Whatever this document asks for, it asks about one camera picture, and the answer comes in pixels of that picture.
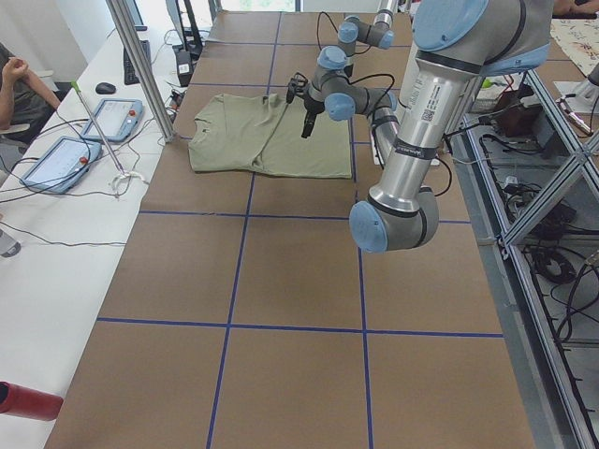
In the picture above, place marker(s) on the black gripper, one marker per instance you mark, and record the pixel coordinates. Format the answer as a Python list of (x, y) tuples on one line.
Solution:
[(311, 108)]

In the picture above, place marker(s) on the green long-sleeve shirt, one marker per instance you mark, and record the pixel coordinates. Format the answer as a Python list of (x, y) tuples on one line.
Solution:
[(263, 134)]

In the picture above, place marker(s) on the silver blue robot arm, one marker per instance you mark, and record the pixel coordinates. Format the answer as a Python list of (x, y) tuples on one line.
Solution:
[(453, 42), (379, 34)]

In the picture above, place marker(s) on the black power adapter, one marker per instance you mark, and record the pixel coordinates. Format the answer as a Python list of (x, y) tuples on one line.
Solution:
[(184, 67)]

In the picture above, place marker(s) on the far blue teach pendant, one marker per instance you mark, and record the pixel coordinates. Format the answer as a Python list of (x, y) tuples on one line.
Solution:
[(118, 118)]

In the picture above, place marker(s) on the blue teach pendant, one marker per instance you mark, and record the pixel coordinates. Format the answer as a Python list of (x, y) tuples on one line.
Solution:
[(61, 166), (118, 118)]

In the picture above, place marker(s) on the grabber stick green tip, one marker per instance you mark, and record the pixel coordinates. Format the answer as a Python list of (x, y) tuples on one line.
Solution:
[(122, 174)]

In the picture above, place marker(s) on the black computer mouse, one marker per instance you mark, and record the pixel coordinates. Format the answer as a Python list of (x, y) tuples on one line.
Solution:
[(105, 88)]

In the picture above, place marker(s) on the near blue teach pendant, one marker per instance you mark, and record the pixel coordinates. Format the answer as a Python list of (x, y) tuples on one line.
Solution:
[(61, 166)]

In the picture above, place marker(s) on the seated person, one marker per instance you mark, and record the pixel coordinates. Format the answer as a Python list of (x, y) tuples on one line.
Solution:
[(25, 98)]

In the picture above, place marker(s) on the red cylinder bottle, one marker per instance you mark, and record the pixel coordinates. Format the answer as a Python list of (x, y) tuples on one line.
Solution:
[(20, 401)]

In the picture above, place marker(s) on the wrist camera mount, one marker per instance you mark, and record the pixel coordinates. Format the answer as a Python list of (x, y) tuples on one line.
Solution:
[(296, 87)]

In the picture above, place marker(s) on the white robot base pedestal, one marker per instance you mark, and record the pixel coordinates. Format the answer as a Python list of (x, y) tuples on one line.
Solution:
[(385, 141)]

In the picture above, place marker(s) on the aluminium frame post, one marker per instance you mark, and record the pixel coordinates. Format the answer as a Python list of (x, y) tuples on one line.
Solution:
[(129, 37)]

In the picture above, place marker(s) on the aluminium side frame rail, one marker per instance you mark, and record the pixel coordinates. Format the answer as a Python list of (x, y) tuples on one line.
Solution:
[(530, 176)]

